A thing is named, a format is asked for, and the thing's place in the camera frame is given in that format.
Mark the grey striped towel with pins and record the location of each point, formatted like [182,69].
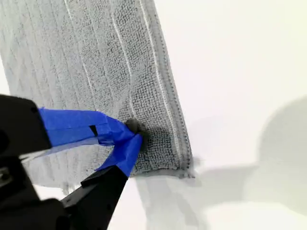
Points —
[96,60]

